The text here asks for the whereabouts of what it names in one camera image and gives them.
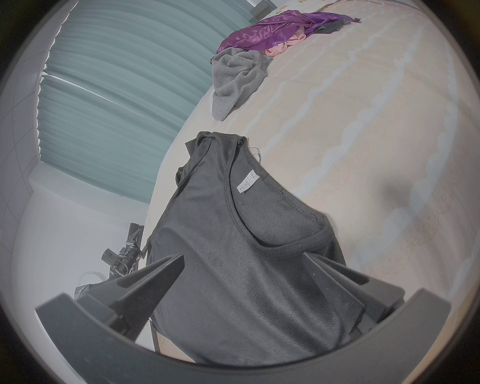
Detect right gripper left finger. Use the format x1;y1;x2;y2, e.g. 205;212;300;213
77;253;185;340

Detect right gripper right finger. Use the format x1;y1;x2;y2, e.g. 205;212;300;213
302;252;406;335

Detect black T-shirt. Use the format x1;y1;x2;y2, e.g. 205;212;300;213
144;131;347;366

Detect bed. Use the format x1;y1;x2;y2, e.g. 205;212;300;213
144;0;480;338

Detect blue-green curtain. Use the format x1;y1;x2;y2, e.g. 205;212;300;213
37;73;181;205
43;0;271;136

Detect grey garment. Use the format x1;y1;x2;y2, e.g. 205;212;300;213
211;48;274;122

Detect pink garment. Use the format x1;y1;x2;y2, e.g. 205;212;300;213
264;32;312;58

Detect small black garment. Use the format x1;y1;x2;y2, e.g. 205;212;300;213
313;19;353;34

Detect purple satin garment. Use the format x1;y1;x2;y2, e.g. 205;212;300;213
217;9;362;53

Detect white printed pillow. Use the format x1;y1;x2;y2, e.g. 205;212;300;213
279;0;346;14

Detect grey bedside table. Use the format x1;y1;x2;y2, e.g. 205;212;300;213
249;0;278;19

